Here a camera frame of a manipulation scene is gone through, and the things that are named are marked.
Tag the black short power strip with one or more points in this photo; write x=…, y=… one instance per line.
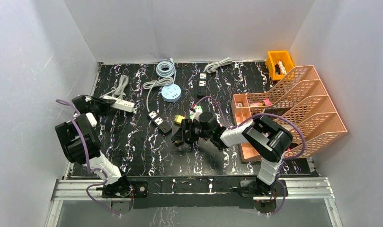
x=201, y=88

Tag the orange plastic bin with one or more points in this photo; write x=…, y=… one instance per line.
x=279, y=63

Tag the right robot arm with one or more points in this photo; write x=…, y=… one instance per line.
x=267, y=137

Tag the round light blue socket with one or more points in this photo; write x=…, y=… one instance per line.
x=171, y=93

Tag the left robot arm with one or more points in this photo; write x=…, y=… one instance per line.
x=81, y=145

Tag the black long power strip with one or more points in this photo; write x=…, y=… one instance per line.
x=163, y=125

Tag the peach compartment tray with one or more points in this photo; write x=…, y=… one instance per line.
x=247, y=153

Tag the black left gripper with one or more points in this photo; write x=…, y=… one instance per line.
x=99, y=103

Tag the yellow usb plug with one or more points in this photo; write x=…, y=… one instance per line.
x=178, y=119

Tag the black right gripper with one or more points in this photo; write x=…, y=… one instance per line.
x=181, y=135

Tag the aluminium frame rail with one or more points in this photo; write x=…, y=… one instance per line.
x=195, y=191

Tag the peach mesh file organizer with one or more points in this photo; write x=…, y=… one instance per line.
x=302, y=98

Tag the white power strip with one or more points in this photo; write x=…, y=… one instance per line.
x=121, y=104

